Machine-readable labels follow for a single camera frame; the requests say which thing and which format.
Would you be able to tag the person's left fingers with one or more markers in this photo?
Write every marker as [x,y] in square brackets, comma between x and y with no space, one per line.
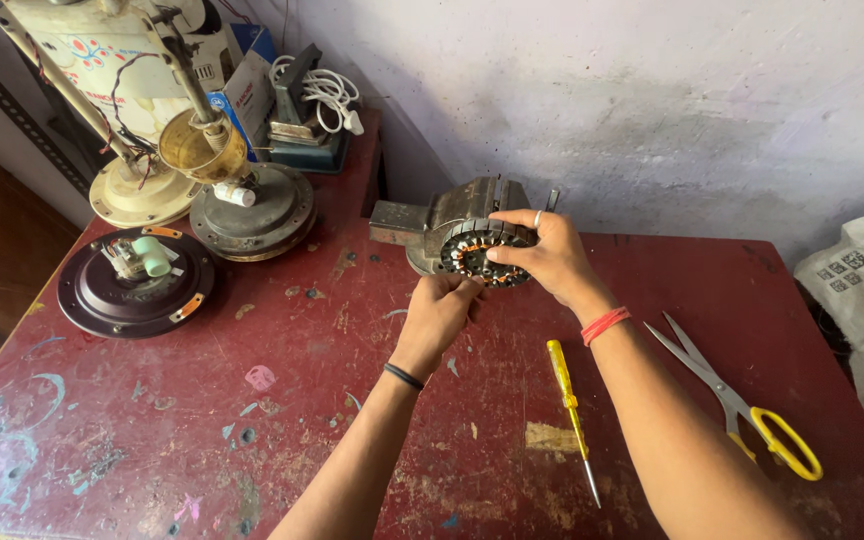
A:
[462,289]

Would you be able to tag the cream table fan body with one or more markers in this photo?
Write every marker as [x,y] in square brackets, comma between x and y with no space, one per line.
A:
[102,67]

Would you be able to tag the fan motor stator copper windings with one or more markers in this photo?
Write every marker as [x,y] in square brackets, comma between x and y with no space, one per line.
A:
[477,255]

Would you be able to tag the dark brown fan motor housing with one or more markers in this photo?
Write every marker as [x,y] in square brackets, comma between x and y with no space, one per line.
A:
[136,289]

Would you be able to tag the person's left hand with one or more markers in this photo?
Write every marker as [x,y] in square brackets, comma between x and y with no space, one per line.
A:
[436,319]

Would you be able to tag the white cylindrical capacitor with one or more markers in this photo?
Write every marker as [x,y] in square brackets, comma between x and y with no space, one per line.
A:
[235,195]

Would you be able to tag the grey fan motor housing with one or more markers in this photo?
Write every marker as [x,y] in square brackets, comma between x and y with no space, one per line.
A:
[263,214]

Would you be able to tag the cream fan motor housing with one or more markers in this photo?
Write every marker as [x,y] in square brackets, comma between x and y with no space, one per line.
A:
[139,195]

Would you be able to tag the blue white cardboard box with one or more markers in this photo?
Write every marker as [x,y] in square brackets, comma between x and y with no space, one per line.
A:
[248,90]

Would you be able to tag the red wrist thread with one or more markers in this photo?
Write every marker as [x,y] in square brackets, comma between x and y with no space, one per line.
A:
[604,324]

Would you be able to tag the grey metal bench vise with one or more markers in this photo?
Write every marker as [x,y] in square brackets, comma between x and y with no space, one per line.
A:
[439,217]

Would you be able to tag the brass fan canopy cup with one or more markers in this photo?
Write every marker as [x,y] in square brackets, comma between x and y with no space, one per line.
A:
[203,150]

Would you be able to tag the mint green capacitor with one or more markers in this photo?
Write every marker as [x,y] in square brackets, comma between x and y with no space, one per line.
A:
[151,255]

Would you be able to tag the black wrist band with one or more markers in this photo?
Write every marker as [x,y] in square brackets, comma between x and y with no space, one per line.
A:
[404,376]

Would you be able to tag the old electric clothes iron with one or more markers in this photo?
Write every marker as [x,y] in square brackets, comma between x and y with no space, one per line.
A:
[304,120]

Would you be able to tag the person's right hand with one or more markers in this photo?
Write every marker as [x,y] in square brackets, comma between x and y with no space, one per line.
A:
[556,259]

